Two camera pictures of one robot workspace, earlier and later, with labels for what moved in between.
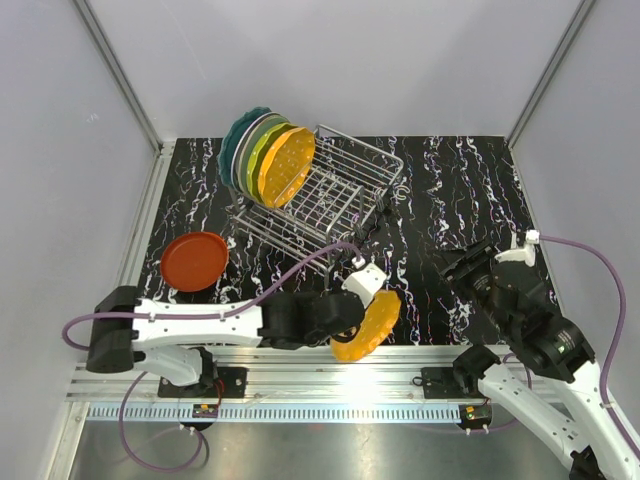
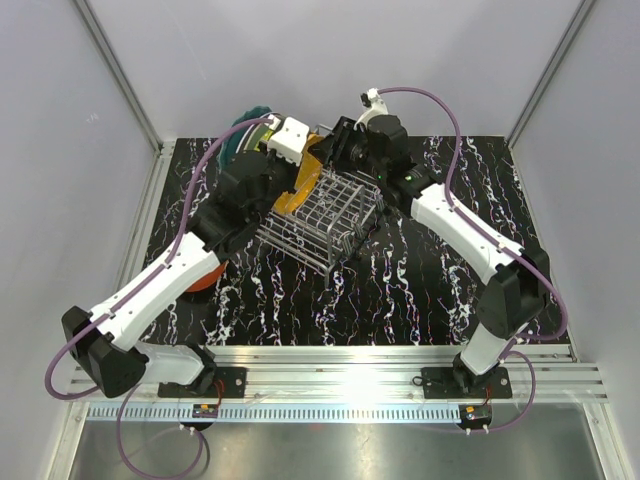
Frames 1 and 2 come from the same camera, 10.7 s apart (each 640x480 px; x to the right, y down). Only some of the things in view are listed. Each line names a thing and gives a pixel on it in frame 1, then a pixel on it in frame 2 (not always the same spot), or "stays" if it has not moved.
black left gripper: (348, 332) -> (292, 168)
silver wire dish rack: (350, 186) stays
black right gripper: (458, 272) -> (334, 146)
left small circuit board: (205, 411) stays
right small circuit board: (481, 414) stays
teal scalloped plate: (230, 138) stays
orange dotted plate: (379, 322) -> (308, 175)
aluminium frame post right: (581, 11) stays
